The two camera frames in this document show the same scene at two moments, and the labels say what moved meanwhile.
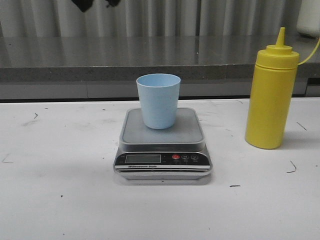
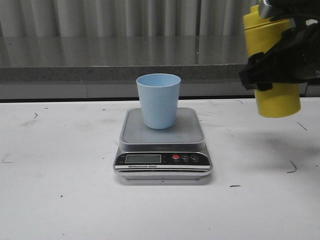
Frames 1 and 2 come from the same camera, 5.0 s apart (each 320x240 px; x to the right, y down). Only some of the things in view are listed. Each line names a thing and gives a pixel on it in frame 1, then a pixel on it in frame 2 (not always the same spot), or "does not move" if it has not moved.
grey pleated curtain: (64, 18) does not move
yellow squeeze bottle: (271, 95) → (262, 35)
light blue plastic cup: (159, 94) does not move
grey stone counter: (107, 67) does not move
